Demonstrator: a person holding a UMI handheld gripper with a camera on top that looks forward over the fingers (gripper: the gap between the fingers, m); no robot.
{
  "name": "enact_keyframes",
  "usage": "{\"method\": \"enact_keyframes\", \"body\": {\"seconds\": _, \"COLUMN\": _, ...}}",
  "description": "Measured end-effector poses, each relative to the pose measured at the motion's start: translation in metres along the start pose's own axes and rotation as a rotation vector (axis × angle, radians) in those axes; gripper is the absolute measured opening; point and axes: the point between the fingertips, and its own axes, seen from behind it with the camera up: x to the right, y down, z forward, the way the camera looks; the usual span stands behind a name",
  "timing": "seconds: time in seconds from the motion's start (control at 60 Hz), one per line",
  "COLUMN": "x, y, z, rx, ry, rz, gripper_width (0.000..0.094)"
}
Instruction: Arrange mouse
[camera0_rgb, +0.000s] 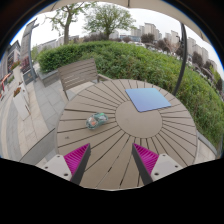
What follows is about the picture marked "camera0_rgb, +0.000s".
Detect round-crowned green tree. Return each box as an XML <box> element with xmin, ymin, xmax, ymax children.
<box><xmin>83</xmin><ymin>3</ymin><xmax>136</xmax><ymax>39</ymax></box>

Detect dark curved umbrella pole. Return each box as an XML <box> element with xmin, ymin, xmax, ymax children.
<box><xmin>171</xmin><ymin>22</ymin><xmax>188</xmax><ymax>98</ymax></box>

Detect transparent green computer mouse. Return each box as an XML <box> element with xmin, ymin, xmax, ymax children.
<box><xmin>85</xmin><ymin>112</ymin><xmax>109</xmax><ymax>130</ymax></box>

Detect distant apartment buildings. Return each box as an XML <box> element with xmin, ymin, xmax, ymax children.
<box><xmin>109</xmin><ymin>22</ymin><xmax>212</xmax><ymax>66</ymax></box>

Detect grey slatted outdoor chair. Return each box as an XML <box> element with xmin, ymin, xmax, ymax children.
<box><xmin>57</xmin><ymin>58</ymin><xmax>113</xmax><ymax>101</ymax></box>

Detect tall grey sign board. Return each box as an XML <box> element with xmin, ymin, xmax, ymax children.
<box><xmin>20</xmin><ymin>18</ymin><xmax>39</xmax><ymax>84</ymax></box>

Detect white planter box with flowers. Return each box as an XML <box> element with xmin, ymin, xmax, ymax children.
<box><xmin>12</xmin><ymin>86</ymin><xmax>31</xmax><ymax>121</ymax></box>

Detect green hedge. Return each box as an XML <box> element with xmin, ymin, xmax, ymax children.
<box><xmin>36</xmin><ymin>40</ymin><xmax>224</xmax><ymax>148</ymax></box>

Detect tall thin-crowned tree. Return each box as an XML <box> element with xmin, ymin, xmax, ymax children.
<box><xmin>46</xmin><ymin>2</ymin><xmax>98</xmax><ymax>46</ymax></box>

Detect blue square mouse pad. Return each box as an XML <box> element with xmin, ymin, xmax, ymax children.
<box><xmin>124</xmin><ymin>87</ymin><xmax>173</xmax><ymax>113</ymax></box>

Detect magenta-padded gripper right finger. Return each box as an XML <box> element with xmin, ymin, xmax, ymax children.
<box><xmin>131</xmin><ymin>143</ymin><xmax>184</xmax><ymax>186</ymax></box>

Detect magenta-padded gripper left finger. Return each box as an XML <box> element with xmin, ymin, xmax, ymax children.
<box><xmin>42</xmin><ymin>143</ymin><xmax>92</xmax><ymax>186</ymax></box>

